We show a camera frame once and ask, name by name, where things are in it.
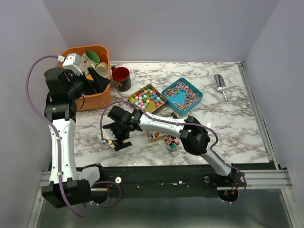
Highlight black mug red inside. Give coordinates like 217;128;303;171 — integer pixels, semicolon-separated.
111;66;132;92

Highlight aluminium frame rail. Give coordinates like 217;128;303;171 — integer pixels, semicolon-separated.
28;163;301;228

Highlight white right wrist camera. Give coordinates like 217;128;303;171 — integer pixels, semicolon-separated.
96;129;117;144

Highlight silver metal scoop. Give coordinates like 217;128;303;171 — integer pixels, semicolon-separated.
214;74;228;101

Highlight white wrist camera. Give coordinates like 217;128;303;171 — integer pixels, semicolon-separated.
96;129;117;144
62;53;82;75

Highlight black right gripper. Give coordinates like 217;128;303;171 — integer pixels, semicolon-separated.
103;122;132;152

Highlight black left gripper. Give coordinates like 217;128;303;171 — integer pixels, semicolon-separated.
66;66;110;99

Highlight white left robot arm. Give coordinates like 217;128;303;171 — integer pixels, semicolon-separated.
42;67;110;208

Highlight dark tin of star candies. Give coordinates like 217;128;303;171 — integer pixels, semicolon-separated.
128;84;167;114

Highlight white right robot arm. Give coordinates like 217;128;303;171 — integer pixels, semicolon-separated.
100;103;239;186

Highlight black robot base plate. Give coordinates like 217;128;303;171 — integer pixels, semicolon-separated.
76;162;262;199

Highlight gold tin of lollipops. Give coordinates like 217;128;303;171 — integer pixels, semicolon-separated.
144;112;181;143

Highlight teal tin swirl lollipops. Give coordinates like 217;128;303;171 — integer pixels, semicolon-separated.
161;77;203;116

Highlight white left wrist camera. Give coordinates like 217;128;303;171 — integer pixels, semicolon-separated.
62;53;82;75

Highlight orange plastic bin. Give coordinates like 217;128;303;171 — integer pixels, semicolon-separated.
61;45;111;112

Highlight cream white mug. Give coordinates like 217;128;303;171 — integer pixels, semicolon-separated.
95;62;108;78

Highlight gold round jar lid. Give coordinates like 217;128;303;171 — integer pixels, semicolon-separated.
108;140;116;149

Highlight white mug green inside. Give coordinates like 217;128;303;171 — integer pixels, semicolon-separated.
79;50;100;72

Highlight clear glass jar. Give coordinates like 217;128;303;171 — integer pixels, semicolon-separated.
164;135;180;152

